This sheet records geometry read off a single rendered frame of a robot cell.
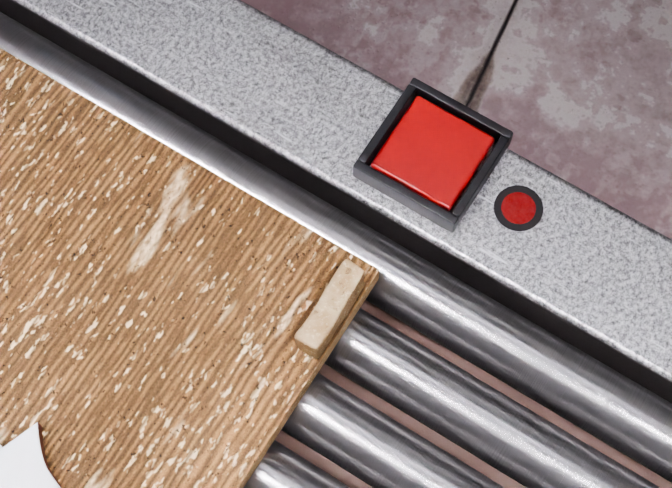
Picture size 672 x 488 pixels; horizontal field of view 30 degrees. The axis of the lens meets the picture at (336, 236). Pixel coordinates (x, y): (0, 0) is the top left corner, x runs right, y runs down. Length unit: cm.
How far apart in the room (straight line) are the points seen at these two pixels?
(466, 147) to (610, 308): 14
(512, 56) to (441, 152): 111
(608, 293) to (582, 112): 110
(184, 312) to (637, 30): 130
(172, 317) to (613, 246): 28
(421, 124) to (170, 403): 24
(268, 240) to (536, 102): 114
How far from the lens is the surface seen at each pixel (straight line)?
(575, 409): 79
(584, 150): 186
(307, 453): 81
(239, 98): 85
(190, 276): 78
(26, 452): 76
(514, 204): 82
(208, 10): 88
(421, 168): 81
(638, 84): 193
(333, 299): 74
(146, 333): 77
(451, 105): 83
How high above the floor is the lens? 167
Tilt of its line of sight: 69 degrees down
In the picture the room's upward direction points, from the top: 2 degrees counter-clockwise
